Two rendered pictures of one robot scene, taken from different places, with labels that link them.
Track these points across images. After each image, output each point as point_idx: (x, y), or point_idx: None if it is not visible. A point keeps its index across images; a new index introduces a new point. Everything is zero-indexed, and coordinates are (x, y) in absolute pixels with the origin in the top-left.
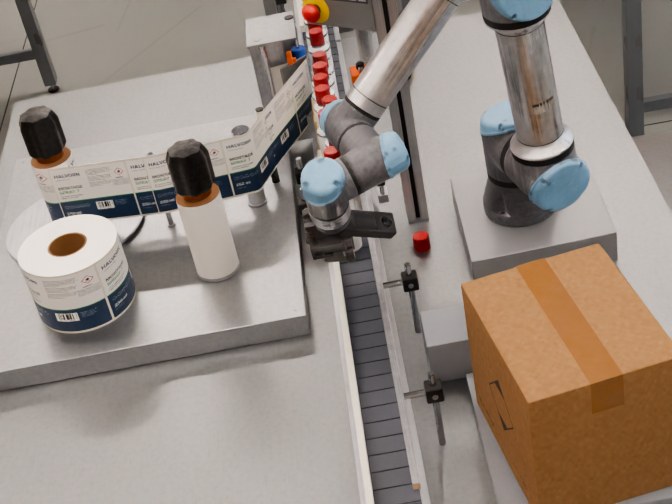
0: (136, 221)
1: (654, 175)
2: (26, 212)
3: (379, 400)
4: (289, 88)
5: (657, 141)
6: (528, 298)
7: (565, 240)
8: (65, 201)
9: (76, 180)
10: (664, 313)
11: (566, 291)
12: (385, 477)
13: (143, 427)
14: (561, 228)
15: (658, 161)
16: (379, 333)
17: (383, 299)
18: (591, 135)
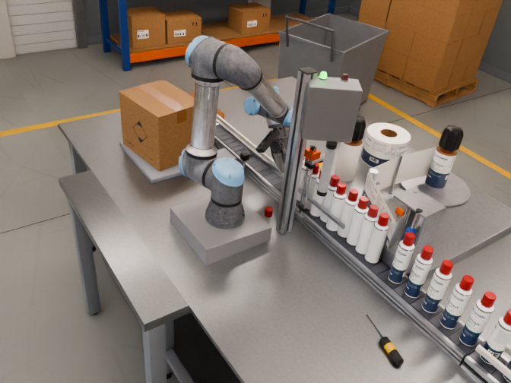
0: (406, 188)
1: (165, 274)
2: (465, 186)
3: (234, 143)
4: (385, 208)
5: (170, 303)
6: (176, 100)
7: (193, 201)
8: (430, 163)
9: (427, 155)
10: (141, 199)
11: (163, 102)
12: (217, 126)
13: (315, 140)
14: (198, 207)
15: (165, 286)
16: (252, 162)
17: (249, 147)
18: (215, 302)
